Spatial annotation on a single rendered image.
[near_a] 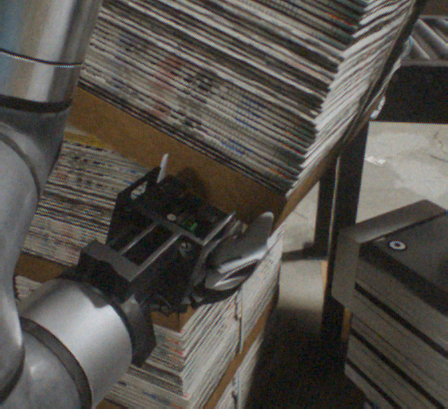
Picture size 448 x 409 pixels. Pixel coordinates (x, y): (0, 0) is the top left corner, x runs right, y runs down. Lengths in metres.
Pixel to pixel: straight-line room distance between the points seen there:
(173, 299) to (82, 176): 0.31
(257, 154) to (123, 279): 0.18
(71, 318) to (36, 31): 0.15
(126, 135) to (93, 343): 0.24
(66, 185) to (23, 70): 0.40
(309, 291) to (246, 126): 1.35
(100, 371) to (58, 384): 0.03
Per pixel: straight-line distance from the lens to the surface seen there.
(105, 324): 0.32
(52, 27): 0.29
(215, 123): 0.46
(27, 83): 0.30
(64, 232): 0.73
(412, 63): 1.16
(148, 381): 0.81
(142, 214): 0.37
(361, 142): 1.19
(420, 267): 0.47
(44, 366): 0.30
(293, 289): 1.76
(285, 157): 0.44
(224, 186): 0.47
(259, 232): 0.45
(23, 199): 0.28
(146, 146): 0.50
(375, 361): 0.63
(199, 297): 0.42
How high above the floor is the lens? 1.08
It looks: 28 degrees down
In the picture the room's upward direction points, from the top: straight up
